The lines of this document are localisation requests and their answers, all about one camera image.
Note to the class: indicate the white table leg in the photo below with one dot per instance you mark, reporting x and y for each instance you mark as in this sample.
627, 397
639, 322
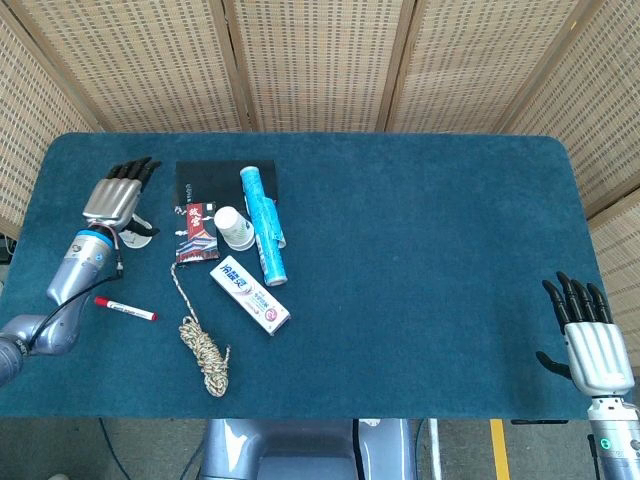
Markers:
433, 450

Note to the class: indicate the blue plastic wrap roll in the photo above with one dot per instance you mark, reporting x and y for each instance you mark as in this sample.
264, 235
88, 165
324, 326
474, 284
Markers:
265, 235

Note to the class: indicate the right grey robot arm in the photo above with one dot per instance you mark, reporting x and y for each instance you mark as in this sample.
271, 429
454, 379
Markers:
615, 440

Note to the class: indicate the grey blue robot torso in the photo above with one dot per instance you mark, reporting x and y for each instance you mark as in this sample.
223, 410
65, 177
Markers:
300, 450

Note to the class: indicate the woven bamboo folding screen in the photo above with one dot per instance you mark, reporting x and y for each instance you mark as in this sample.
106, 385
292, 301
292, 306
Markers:
320, 65

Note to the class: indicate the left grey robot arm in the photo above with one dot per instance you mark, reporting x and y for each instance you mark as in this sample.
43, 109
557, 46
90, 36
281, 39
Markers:
75, 270

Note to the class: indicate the blue velvet table cloth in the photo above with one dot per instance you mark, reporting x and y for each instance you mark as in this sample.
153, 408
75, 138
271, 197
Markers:
425, 250

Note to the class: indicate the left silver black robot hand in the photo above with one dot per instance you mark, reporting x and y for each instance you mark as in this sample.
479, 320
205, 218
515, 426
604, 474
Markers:
112, 197

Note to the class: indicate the white pink toothpaste box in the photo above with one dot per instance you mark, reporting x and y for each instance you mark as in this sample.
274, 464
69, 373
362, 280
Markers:
250, 295

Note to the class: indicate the black book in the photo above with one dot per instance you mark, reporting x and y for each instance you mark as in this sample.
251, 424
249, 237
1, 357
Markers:
210, 180

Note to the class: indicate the white marker with red cap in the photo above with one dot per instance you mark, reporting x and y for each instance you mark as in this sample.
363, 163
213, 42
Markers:
125, 309

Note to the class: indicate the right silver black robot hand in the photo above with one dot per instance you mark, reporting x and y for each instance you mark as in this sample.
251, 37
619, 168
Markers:
597, 355

